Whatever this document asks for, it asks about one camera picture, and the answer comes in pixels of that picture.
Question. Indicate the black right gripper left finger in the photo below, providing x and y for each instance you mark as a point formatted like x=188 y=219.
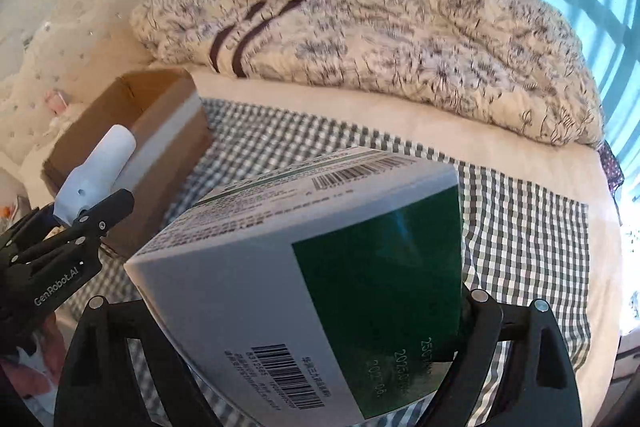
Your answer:
x=98 y=386

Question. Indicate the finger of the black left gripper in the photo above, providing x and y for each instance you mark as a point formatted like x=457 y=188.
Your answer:
x=100 y=216

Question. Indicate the white plastic bottle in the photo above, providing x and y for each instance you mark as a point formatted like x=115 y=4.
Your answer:
x=92 y=181

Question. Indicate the green white carton box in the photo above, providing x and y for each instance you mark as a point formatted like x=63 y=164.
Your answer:
x=324 y=294

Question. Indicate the pink small item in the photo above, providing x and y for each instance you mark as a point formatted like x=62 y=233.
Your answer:
x=56 y=102

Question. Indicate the brown cardboard box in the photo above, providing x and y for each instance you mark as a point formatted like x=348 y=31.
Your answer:
x=146 y=132

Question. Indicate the green white checkered cloth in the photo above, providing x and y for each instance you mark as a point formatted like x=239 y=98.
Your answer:
x=521 y=244

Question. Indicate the white tufted headboard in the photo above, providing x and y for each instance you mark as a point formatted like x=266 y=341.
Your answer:
x=78 y=51

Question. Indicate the white bed sheet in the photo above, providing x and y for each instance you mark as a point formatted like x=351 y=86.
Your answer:
x=573 y=171

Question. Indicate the floral patterned duvet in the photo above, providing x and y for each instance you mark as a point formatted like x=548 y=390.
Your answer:
x=516 y=64

